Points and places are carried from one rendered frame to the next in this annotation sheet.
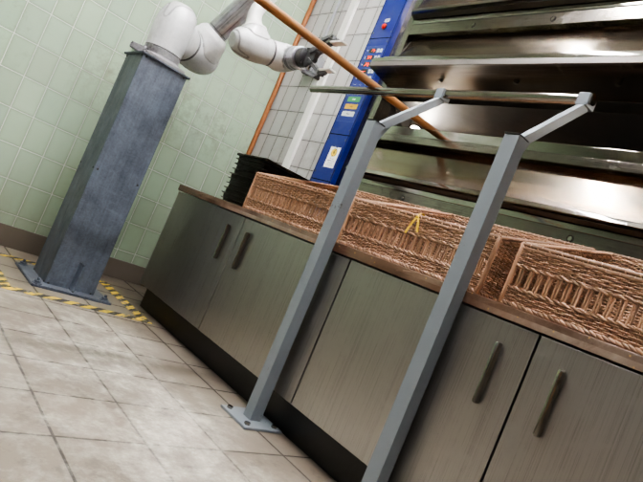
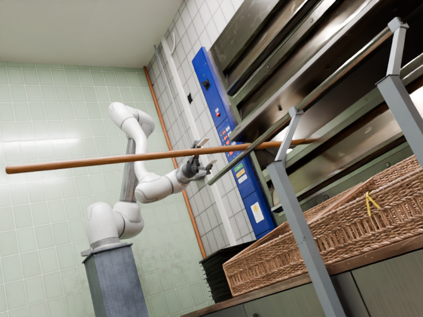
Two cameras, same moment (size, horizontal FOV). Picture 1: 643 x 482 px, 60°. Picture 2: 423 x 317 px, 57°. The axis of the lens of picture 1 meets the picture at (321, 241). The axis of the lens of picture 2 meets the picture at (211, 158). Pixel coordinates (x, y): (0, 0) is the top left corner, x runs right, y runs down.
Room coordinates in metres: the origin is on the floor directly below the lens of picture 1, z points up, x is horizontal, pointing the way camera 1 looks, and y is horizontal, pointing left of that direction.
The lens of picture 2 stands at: (0.34, 0.09, 0.59)
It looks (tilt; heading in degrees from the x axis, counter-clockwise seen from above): 19 degrees up; 4
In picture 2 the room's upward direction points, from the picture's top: 19 degrees counter-clockwise
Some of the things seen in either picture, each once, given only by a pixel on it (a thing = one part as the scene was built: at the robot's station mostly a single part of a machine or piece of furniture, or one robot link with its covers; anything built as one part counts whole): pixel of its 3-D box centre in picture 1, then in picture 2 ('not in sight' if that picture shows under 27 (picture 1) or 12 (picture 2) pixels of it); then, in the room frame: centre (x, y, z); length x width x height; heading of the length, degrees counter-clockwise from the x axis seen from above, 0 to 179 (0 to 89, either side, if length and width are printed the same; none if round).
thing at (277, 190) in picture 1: (339, 208); (296, 240); (2.14, -0.02, 0.72); 0.56 x 0.49 x 0.28; 41
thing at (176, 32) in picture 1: (174, 30); (101, 222); (2.34, 0.92, 1.17); 0.18 x 0.16 x 0.22; 161
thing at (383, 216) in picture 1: (461, 245); (411, 189); (1.69, -0.40, 0.72); 0.56 x 0.49 x 0.28; 40
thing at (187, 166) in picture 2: (308, 57); (192, 166); (2.07, 0.31, 1.19); 0.09 x 0.07 x 0.08; 40
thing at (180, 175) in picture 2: (298, 57); (186, 172); (2.13, 0.36, 1.19); 0.09 x 0.06 x 0.09; 130
